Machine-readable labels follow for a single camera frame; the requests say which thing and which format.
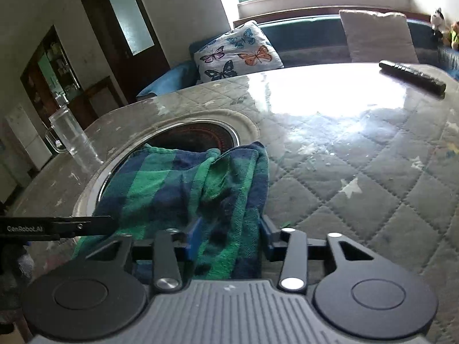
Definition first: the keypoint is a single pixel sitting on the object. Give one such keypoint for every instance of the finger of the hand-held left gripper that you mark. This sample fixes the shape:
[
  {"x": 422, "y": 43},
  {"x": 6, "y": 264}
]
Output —
[{"x": 89, "y": 225}]

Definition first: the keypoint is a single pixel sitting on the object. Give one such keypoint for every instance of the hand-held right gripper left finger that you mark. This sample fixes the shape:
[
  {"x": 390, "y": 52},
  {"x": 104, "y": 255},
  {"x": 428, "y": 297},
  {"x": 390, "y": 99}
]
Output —
[{"x": 192, "y": 240}]

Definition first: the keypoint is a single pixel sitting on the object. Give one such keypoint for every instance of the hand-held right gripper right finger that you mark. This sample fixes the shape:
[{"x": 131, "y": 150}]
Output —
[{"x": 267, "y": 236}]

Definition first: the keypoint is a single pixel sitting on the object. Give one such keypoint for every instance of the green and navy plaid shirt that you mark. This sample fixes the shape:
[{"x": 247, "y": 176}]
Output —
[{"x": 161, "y": 186}]

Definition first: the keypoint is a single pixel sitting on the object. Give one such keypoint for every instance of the white refrigerator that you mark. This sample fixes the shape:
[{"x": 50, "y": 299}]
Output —
[{"x": 25, "y": 136}]

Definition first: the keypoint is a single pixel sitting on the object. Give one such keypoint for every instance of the low dark wooden sideboard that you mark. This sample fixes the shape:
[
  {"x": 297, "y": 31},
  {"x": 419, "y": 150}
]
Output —
[{"x": 100, "y": 100}]

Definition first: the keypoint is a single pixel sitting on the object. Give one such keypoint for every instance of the tall dark wooden display cabinet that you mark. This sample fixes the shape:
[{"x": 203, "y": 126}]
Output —
[{"x": 36, "y": 79}]

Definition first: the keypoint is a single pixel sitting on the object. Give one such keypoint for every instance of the dark wooden door, frosted pane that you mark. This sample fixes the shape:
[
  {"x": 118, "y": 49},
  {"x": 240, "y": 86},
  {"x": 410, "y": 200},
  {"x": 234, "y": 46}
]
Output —
[{"x": 107, "y": 43}]

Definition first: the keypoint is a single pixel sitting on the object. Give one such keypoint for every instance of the white butterfly print pillow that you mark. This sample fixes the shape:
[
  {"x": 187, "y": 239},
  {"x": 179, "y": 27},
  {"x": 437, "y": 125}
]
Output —
[{"x": 236, "y": 50}]

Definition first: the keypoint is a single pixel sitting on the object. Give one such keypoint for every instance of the blue sofa with wooden back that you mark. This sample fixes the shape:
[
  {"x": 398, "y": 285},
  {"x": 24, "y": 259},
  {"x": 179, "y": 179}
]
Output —
[{"x": 308, "y": 34}]

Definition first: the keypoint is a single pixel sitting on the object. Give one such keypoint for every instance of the black remote control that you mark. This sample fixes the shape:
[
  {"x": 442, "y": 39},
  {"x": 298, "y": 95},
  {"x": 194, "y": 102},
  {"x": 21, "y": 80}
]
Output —
[{"x": 412, "y": 75}]

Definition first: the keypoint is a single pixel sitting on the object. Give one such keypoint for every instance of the plain grey pillow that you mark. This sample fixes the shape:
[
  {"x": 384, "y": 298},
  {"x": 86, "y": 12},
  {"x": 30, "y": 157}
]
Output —
[{"x": 376, "y": 36}]

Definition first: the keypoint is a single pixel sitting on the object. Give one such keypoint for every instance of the green and yellow plush toy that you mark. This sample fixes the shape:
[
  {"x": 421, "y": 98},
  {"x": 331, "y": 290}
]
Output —
[{"x": 454, "y": 36}]

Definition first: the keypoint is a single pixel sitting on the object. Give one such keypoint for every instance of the black and white cow plush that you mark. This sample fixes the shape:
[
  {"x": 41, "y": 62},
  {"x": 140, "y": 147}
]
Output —
[{"x": 437, "y": 19}]

